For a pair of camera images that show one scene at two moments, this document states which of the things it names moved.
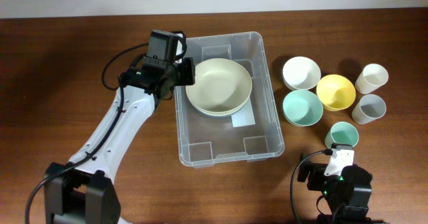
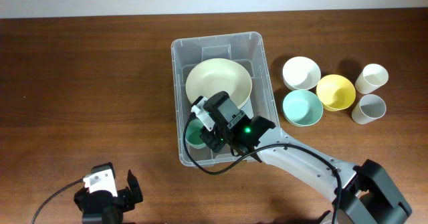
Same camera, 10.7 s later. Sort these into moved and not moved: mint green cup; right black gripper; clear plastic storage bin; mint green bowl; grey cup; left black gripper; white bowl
Moved: mint green cup; right black gripper; left black gripper
Not moved: grey cup; clear plastic storage bin; mint green bowl; white bowl
